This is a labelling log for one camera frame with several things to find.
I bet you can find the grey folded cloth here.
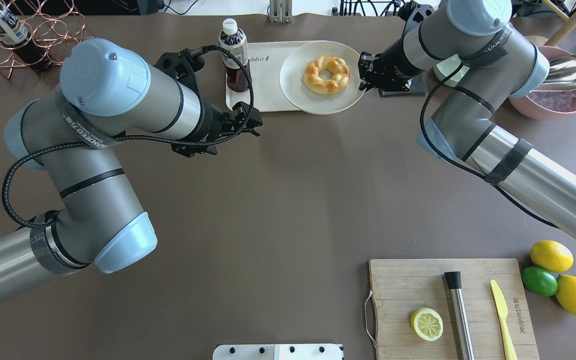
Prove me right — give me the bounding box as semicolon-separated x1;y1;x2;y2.
378;74;427;97

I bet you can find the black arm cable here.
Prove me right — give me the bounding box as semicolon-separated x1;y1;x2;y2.
419;77;561;229
1;45;255;229

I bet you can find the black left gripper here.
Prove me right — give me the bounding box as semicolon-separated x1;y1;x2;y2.
170;100;263;158

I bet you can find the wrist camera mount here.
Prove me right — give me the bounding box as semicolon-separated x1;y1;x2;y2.
397;0;435;37
154;48;205;92

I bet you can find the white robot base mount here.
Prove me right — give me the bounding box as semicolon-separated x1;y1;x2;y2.
212;342;345;360

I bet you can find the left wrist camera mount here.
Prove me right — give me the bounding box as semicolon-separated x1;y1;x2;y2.
154;48;205;92

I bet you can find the green bowl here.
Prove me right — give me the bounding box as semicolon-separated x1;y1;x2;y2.
433;54;470;87

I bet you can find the half lemon slice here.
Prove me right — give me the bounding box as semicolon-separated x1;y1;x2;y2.
410;307;444;342

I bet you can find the steel ice scoop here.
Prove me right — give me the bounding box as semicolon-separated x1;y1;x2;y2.
532;55;576;92

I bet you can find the pink bowl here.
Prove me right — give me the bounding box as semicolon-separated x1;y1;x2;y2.
508;46;576;121

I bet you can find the wooden cutting board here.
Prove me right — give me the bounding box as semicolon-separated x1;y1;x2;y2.
368;259;540;360

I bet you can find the steel cylinder muddler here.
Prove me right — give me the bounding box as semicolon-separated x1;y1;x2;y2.
443;271;476;360

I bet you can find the copper wire bottle rack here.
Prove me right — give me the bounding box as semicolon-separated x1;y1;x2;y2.
0;0;95;79

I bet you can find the tea bottle on tray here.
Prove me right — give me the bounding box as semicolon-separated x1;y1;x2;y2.
218;18;250;93

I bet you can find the yellow lemon upper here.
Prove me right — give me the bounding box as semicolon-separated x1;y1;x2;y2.
529;240;574;272

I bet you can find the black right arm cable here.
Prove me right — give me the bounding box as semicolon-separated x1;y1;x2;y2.
419;77;561;229

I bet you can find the cream rabbit tray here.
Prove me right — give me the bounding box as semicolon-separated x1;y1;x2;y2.
247;41;310;113

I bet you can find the yellow plastic knife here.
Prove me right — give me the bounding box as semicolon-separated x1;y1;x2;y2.
490;279;518;360

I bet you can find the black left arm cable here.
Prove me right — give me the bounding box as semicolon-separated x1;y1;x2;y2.
1;45;255;229

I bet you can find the dark tea bottle in rack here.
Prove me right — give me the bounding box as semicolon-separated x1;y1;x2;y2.
0;1;53;73

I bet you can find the white round plate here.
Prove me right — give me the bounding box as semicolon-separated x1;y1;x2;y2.
279;40;364;116

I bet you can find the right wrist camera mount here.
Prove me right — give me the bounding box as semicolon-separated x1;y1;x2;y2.
397;0;435;37

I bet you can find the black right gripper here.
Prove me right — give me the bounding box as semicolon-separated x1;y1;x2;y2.
358;39;414;92

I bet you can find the green lime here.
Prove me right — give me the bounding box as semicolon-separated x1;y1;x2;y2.
521;266;558;297

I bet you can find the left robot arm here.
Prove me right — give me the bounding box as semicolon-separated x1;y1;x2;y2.
0;38;262;302

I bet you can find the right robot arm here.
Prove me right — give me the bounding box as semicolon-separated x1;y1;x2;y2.
358;0;576;239

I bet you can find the braided glazed donut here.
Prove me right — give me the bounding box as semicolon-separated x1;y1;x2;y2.
302;55;351;95

